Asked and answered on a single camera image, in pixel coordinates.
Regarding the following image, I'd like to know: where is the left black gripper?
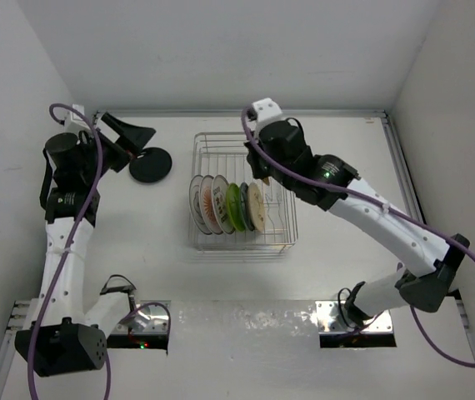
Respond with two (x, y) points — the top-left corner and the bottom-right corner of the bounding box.
(79, 114), (153, 184)

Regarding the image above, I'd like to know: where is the black plate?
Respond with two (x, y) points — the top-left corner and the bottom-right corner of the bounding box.
(129, 147), (173, 184)

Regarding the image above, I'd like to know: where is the beige cream plate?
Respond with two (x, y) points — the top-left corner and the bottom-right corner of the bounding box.
(247, 182), (266, 233)

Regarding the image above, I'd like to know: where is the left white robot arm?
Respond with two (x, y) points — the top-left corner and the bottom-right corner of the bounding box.
(15, 113), (156, 377)

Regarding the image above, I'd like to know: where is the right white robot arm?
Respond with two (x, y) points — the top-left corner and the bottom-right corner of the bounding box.
(245, 118), (464, 328)

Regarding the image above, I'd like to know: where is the dark grey blue plate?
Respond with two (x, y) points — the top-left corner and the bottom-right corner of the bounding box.
(239, 182), (255, 232)

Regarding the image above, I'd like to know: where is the green plate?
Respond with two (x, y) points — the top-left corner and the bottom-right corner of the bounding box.
(226, 183), (246, 232)

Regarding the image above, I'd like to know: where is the white plate colourful print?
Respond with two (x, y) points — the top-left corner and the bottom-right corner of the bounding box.
(212, 175), (235, 234)

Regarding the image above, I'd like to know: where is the white plate dark pattern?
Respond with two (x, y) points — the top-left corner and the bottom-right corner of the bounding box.
(188, 175), (212, 235)

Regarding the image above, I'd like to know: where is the white plate orange flower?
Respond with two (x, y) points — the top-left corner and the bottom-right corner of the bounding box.
(199, 175), (223, 235)

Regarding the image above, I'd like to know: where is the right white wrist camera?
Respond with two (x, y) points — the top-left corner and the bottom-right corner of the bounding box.
(251, 97), (283, 124)

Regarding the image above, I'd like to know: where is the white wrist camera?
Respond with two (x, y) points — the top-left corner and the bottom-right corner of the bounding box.
(64, 104), (89, 133)
(251, 97), (283, 124)

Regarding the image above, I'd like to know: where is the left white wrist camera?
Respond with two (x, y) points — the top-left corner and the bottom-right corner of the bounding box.
(64, 104), (89, 133)

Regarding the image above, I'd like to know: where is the metal wire dish rack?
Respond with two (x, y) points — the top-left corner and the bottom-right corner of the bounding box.
(189, 132), (298, 255)

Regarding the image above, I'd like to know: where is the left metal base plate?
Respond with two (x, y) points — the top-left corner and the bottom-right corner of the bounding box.
(112, 300), (171, 336)

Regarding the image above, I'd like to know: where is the metal base plate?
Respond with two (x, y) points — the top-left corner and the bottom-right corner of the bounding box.
(315, 300), (394, 336)
(112, 300), (171, 336)

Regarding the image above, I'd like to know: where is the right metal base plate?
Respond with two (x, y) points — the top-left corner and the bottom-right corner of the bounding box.
(315, 300), (394, 336)

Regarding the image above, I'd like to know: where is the aluminium table frame rail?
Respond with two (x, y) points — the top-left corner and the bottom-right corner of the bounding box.
(0, 108), (470, 400)

